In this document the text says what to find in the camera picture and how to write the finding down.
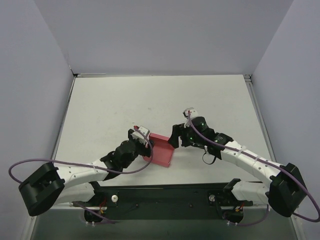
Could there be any pink paper box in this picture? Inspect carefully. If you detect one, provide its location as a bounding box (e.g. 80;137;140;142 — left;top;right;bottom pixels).
149;133;175;168

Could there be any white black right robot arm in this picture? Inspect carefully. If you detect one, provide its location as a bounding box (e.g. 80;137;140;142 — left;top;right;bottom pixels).
168;116;307;217

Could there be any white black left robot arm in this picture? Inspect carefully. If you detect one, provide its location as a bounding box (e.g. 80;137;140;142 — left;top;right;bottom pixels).
18;126;154;217

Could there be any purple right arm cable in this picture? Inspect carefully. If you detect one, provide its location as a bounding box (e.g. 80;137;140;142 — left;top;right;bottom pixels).
184;113;320;223

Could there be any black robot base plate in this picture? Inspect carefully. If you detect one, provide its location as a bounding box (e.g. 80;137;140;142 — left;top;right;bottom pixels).
80;182;253;221

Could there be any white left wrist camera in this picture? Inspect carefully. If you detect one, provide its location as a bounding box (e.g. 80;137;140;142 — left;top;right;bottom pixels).
131;125;151;146

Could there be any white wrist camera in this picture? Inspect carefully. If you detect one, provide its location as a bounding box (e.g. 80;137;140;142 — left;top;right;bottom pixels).
182;107;199;119
131;125;151;146

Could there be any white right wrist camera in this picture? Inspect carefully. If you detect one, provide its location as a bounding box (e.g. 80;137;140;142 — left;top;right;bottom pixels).
182;107;199;119

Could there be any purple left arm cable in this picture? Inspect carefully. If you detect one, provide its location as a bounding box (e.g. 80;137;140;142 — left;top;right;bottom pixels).
8;128;154;187

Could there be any aluminium table frame rail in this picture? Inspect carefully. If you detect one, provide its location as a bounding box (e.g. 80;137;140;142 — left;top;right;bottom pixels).
243;74;283;186

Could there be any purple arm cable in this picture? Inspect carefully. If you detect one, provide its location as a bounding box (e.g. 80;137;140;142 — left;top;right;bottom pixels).
184;113;320;223
8;128;154;187

